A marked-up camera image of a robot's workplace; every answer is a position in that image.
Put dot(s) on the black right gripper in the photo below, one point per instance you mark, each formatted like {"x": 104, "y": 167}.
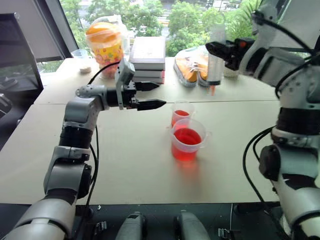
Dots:
{"x": 237, "y": 50}

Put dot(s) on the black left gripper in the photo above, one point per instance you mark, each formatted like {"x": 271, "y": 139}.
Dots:
{"x": 130, "y": 93}

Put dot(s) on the large clear plastic syringe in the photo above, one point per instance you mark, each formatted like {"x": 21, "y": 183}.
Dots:
{"x": 215, "y": 72}

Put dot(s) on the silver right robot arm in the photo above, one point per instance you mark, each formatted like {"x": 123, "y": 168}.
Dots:
{"x": 300, "y": 160}

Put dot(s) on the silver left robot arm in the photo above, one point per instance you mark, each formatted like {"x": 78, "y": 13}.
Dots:
{"x": 75, "y": 110}

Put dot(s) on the white ribbed cup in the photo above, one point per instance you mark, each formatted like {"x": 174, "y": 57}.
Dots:
{"x": 231, "y": 73}

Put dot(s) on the small clear measuring cup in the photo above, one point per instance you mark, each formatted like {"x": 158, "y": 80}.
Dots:
{"x": 180, "y": 113}

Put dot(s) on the large clear measuring cup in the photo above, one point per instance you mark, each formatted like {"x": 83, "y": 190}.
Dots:
{"x": 186, "y": 140}

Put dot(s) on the small clear plastic cup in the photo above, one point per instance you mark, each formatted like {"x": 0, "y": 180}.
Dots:
{"x": 79, "y": 53}

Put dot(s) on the thin white box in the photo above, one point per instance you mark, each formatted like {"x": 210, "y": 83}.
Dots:
{"x": 150, "y": 73}
{"x": 150, "y": 80}

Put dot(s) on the orange shoes in plastic bag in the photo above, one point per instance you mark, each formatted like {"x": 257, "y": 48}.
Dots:
{"x": 192, "y": 67}

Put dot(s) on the yellow printed tub in bag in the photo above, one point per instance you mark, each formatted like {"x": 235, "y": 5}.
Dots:
{"x": 107, "y": 47}

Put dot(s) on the small white round lid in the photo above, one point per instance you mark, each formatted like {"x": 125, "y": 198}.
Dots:
{"x": 85, "y": 69}

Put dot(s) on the grey rounded shape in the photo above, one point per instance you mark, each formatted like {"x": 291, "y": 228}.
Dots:
{"x": 131, "y": 227}
{"x": 191, "y": 226}

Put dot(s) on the black computer monitor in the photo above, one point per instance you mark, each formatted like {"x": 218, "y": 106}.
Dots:
{"x": 17, "y": 50}

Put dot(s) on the small metal buckle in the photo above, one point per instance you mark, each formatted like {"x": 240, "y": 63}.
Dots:
{"x": 224, "y": 233}
{"x": 100, "y": 228}

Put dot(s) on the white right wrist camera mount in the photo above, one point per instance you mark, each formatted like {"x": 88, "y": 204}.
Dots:
{"x": 247, "y": 62}

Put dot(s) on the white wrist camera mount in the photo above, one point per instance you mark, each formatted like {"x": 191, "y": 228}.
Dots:
{"x": 125, "y": 71}
{"x": 247, "y": 62}

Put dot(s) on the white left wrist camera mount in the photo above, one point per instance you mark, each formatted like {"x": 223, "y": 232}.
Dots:
{"x": 125, "y": 71}

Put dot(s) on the dark window frame pillar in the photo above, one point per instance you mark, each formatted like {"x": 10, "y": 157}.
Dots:
{"x": 66, "y": 37}

